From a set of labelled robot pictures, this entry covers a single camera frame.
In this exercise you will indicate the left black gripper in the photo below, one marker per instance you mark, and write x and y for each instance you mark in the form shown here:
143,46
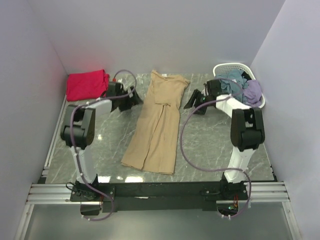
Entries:
134,100

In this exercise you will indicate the folded red t-shirt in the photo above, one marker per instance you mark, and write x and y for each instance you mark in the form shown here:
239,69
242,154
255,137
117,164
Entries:
86,86

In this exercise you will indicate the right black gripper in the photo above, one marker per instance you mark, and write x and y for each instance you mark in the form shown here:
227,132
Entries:
196,95

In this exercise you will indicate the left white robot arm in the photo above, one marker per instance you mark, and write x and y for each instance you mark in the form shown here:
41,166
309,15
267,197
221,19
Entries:
78,133

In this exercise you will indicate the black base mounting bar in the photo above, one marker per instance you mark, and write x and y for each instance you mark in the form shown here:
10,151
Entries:
148,196

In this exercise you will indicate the beige t-shirt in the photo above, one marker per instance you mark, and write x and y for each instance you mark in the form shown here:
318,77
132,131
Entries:
153,147

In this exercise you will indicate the aluminium frame rail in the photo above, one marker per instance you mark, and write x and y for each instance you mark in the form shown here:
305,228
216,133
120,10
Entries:
206,140

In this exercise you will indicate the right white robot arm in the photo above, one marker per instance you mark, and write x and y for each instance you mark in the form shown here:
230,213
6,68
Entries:
247,133

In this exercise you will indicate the white laundry basket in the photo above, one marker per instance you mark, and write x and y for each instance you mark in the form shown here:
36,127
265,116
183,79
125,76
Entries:
226,67

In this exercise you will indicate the blue t-shirt in basket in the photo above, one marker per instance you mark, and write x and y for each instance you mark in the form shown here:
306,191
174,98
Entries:
233,82

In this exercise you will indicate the purple t-shirt in basket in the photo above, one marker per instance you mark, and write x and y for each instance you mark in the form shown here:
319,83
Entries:
252,95

